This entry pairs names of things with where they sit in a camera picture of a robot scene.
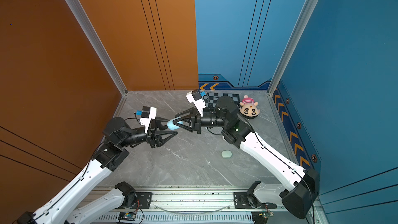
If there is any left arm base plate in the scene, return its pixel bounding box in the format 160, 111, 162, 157
122, 192, 152, 209

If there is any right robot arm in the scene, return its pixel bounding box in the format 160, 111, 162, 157
167, 96, 320, 219

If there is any right green circuit board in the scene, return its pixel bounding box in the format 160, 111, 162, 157
259, 209, 274, 219

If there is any black grey checkerboard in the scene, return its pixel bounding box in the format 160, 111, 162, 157
203, 92, 240, 108

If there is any green circuit board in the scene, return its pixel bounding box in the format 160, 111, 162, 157
259, 209, 274, 219
118, 212, 137, 222

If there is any left green circuit board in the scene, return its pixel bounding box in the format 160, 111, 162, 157
118, 212, 137, 222

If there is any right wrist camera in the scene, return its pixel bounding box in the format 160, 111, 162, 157
186, 89, 206, 117

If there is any blue earbud charging case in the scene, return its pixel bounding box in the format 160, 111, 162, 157
166, 119, 179, 130

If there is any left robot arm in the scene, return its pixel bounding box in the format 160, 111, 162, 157
16, 117, 178, 224

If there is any white cable on rail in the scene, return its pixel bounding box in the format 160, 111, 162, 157
153, 205, 231, 215

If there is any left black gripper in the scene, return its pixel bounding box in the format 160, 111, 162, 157
120, 118, 177, 150

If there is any green earbud charging case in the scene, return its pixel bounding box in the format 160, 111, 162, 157
221, 150, 232, 159

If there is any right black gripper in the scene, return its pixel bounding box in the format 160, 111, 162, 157
175, 107, 230, 135

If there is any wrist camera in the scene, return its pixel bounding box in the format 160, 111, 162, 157
136, 106, 157, 134
186, 89, 206, 117

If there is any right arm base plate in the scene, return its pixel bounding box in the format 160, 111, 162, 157
233, 192, 277, 209

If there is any pink plush doll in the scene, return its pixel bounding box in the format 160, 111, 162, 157
239, 95, 260, 119

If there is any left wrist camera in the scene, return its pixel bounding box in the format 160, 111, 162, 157
136, 106, 157, 134

